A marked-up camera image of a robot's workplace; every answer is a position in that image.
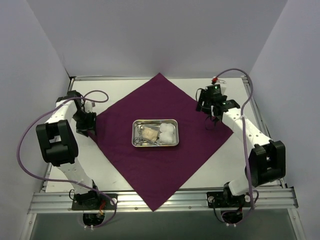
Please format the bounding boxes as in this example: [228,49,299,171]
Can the steel instrument tray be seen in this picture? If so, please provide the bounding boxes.
[131,119,179,148]

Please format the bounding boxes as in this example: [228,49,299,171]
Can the white gauze pad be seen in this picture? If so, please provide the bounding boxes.
[159,123,175,133]
[159,132,176,145]

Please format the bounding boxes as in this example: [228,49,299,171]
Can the steel forceps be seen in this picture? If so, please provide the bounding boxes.
[146,141,161,146]
[133,127,150,147]

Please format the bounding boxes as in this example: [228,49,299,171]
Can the clear bag of cotton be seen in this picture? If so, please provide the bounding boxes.
[141,127,159,142]

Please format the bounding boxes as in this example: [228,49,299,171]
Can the purple surgical cloth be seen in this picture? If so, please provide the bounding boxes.
[92,74,232,211]

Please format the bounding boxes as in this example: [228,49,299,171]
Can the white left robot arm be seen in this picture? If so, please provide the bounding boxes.
[35,90,101,210]

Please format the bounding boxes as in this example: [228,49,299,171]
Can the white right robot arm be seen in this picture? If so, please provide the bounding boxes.
[196,84,286,207]

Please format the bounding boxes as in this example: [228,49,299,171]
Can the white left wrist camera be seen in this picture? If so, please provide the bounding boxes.
[84,101,95,113]

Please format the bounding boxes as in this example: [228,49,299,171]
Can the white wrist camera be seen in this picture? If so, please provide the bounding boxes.
[84,101,95,113]
[211,76,227,95]

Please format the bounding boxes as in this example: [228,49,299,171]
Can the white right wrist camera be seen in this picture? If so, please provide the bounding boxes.
[211,76,227,95]

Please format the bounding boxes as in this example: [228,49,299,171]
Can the aluminium right rail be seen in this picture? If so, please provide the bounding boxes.
[241,76,288,188]

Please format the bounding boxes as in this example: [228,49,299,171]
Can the aluminium rail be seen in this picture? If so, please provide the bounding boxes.
[27,187,299,214]
[241,76,288,188]

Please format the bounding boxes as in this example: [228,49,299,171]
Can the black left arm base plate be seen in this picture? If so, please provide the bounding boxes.
[71,191,116,211]

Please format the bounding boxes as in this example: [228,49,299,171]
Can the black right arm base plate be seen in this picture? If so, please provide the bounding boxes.
[206,191,251,208]

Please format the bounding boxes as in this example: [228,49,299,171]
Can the aluminium front rail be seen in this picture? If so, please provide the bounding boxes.
[27,187,299,214]

